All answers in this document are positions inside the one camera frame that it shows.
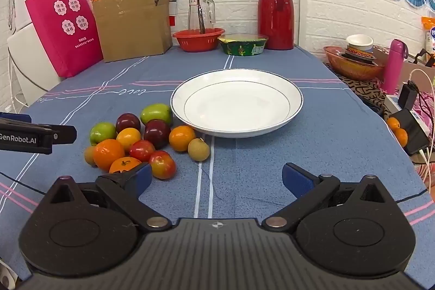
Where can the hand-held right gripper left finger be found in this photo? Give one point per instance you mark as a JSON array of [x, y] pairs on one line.
[[144, 174]]

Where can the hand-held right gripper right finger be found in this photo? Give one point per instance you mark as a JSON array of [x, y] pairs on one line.
[[295, 176]]

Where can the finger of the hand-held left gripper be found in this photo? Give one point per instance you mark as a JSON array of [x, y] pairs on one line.
[[64, 135]]

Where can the small red apple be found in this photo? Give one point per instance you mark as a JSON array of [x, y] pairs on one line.
[[163, 165], [142, 150]]

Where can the brown longan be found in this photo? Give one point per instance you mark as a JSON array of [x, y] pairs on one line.
[[89, 155], [198, 150]]

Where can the small green jujube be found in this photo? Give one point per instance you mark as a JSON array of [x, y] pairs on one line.
[[102, 133]]

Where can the large green jujube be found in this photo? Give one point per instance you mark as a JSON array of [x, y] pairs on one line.
[[154, 113]]

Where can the white plate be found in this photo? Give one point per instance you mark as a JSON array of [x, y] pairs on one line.
[[238, 103]]

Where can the blue striped tablecloth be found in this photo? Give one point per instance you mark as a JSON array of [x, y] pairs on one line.
[[340, 140]]

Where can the white water dispenser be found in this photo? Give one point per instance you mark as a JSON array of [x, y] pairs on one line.
[[23, 48]]

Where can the pink tote bag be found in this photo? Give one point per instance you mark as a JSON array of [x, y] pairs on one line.
[[64, 38]]

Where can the brown patterned cloth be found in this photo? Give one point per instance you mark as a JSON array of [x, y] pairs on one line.
[[360, 86]]

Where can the small orange mandarin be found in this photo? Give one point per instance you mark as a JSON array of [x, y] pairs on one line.
[[393, 124], [401, 137]]

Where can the amber glass bowl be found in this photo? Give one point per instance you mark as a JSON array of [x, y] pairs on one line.
[[343, 69]]

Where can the white power strip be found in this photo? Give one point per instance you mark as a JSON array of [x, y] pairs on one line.
[[390, 103]]

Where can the large cardboard box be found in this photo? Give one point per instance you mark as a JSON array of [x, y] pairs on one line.
[[132, 31]]

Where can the black phone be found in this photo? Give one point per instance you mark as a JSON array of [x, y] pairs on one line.
[[414, 133]]

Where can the patterned bowl stack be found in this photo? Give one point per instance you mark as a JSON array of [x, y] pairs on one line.
[[360, 56]]

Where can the black charger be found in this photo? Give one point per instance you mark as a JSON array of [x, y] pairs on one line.
[[407, 96]]

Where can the green instant noodle bowl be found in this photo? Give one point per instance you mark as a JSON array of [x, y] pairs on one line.
[[243, 47]]

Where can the red plastic basket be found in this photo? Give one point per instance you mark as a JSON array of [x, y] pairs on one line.
[[198, 42]]

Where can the pink bottle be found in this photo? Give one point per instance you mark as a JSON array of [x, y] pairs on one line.
[[394, 69]]

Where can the red thermos jug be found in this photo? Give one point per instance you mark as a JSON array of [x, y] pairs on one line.
[[275, 21]]

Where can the small cardboard box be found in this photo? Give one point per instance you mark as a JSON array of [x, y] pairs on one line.
[[418, 72]]

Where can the metal utensil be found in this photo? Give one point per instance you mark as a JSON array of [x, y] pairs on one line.
[[201, 18]]

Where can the glass pitcher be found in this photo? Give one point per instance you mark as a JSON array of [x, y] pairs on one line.
[[194, 14]]

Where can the orange snack packet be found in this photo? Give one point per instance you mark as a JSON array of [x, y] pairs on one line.
[[430, 35]]

